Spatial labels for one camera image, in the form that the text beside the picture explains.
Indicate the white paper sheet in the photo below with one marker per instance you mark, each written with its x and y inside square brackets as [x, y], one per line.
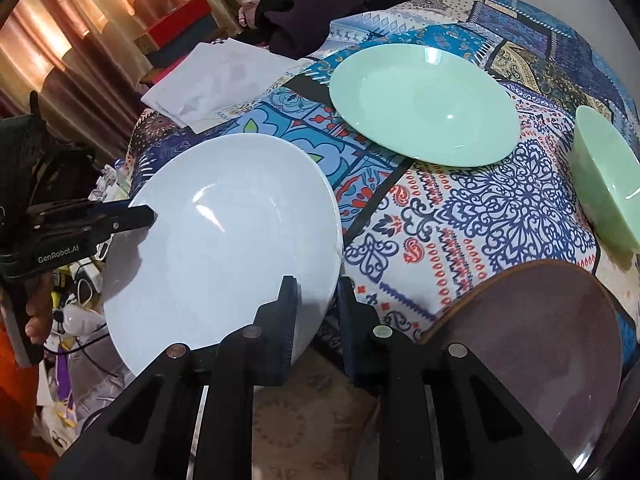
[220, 80]

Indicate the green plate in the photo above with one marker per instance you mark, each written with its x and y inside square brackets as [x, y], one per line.
[425, 105]

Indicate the person's left forearm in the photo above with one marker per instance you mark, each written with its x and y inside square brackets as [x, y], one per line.
[15, 390]

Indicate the person's left hand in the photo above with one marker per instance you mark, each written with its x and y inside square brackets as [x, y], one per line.
[39, 310]

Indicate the green bowl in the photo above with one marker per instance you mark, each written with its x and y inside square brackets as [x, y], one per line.
[605, 175]

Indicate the red box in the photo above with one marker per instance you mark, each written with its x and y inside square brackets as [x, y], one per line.
[175, 25]

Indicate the dark blue box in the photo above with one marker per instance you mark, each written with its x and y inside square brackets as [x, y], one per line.
[192, 42]

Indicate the brown plate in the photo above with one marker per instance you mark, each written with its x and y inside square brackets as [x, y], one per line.
[525, 335]

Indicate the patchwork printed blanket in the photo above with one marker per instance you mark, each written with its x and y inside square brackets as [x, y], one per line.
[450, 220]

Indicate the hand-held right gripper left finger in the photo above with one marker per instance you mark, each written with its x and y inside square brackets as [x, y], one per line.
[290, 322]

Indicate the brown striped curtain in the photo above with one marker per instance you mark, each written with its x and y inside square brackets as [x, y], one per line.
[75, 35]

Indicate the beige patterned rug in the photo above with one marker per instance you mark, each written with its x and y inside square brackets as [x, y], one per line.
[310, 420]

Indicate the white plate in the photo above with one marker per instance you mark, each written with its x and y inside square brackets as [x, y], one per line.
[225, 240]

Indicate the floor clutter pile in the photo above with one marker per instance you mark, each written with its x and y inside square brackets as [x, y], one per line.
[80, 325]

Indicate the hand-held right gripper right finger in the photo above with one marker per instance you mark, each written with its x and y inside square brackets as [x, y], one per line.
[346, 325]

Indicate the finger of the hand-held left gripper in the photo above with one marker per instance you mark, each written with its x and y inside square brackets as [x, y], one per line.
[112, 203]
[135, 217]

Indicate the pile of dark clothes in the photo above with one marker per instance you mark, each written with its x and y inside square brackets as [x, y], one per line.
[320, 0]

